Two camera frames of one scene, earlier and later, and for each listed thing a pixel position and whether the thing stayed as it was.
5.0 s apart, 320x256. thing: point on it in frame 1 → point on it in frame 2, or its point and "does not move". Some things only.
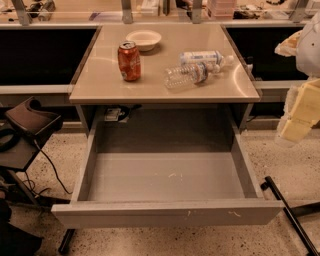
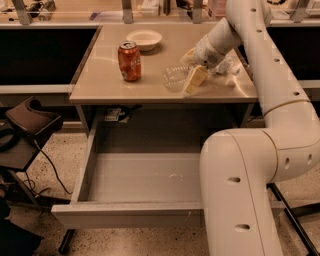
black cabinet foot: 64,245 does not move
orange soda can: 129,61 does not move
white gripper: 309,50 → 207,53
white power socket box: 112,114 does not move
